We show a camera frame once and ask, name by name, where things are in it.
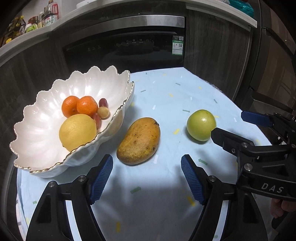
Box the green round fruit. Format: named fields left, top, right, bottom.
left=186, top=109, right=216, bottom=142

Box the yellow lemon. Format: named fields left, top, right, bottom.
left=59, top=114, right=97, bottom=152

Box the person's right hand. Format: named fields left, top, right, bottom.
left=270, top=198, right=296, bottom=218

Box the white scalloped ceramic bowl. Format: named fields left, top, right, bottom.
left=10, top=66, right=134, bottom=178

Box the yellow-brown mango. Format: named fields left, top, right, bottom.
left=116, top=117, right=161, bottom=165

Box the green energy label sticker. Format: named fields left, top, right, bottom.
left=171, top=36, right=184, bottom=56

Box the red grape lower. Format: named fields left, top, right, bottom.
left=92, top=113, right=102, bottom=130

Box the red grape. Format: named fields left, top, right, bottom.
left=92, top=113, right=102, bottom=130
left=99, top=98, right=108, bottom=108

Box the teal plastic package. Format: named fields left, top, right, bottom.
left=229, top=0, right=254, bottom=18

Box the orange mandarin left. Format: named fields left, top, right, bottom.
left=61, top=95, right=79, bottom=118

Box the orange mandarin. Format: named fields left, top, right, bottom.
left=76, top=96, right=98, bottom=117
left=61, top=95, right=79, bottom=118

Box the tan longan fruit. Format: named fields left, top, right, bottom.
left=97, top=106, right=110, bottom=120

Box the orange mandarin right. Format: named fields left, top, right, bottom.
left=76, top=96, right=98, bottom=117

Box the red grape upper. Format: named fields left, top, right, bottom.
left=99, top=98, right=108, bottom=108

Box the soy sauce bottle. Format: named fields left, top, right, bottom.
left=43, top=0, right=59, bottom=27

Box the black wire spice rack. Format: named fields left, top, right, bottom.
left=1, top=15, right=26, bottom=47

